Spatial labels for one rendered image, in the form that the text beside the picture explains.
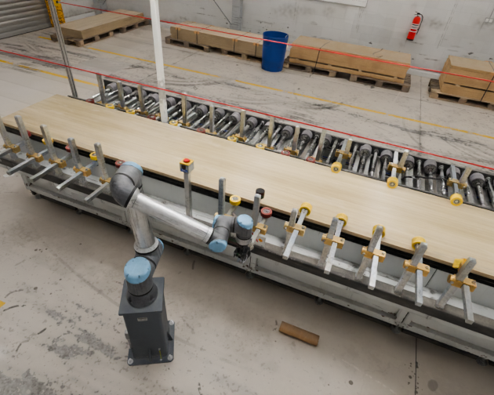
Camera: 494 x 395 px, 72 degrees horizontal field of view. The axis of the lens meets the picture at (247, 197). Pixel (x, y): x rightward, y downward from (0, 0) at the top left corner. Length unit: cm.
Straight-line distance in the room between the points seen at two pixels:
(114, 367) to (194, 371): 55
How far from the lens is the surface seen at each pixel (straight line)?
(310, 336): 281
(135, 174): 184
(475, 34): 905
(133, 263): 213
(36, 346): 306
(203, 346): 278
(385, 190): 289
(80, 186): 309
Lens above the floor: 247
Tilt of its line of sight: 39 degrees down
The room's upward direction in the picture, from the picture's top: 5 degrees clockwise
